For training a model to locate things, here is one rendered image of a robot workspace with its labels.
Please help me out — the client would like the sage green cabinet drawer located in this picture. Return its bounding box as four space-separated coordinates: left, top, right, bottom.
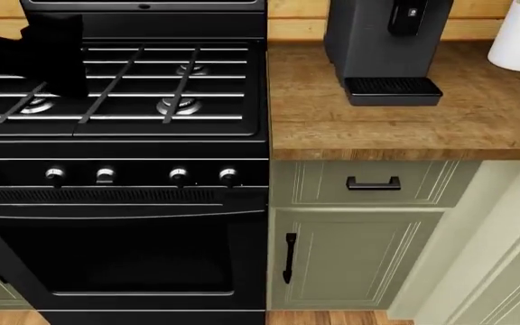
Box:
286 160 463 209

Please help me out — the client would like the sage green cabinet door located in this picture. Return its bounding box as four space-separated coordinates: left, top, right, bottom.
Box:
270 207 447 311

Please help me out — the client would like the black coffee machine drip tray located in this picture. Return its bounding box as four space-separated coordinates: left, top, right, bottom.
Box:
343 76 444 107

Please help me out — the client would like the dark grey coffee machine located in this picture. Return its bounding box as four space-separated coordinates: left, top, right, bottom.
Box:
322 0 455 84

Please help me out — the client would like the black coffee machine dispenser head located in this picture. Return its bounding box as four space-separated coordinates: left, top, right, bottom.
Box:
386 0 424 37

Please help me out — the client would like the sage green angled cabinet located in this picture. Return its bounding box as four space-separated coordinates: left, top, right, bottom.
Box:
386 160 520 325

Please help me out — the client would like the silver black stove knob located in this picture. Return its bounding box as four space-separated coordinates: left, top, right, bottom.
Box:
168 167 190 190
44 166 67 190
95 166 116 187
218 167 239 190

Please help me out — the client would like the silver gas burner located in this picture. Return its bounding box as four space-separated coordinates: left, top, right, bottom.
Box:
174 63 209 76
155 96 197 115
19 95 56 115

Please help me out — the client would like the black cast iron stove grate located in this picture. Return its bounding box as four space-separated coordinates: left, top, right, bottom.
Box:
0 43 146 124
79 43 250 125

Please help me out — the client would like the black gas stove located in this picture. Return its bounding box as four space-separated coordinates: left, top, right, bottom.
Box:
0 0 270 325

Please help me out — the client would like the black oven door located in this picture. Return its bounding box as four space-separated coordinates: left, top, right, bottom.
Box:
0 201 268 325

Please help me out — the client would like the white utensil holder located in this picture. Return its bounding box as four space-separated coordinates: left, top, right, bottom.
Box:
487 0 520 73

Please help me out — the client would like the black cabinet door handle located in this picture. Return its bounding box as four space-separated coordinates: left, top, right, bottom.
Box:
282 232 299 285

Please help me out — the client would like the black drawer handle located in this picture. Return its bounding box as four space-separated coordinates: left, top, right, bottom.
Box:
346 175 403 192

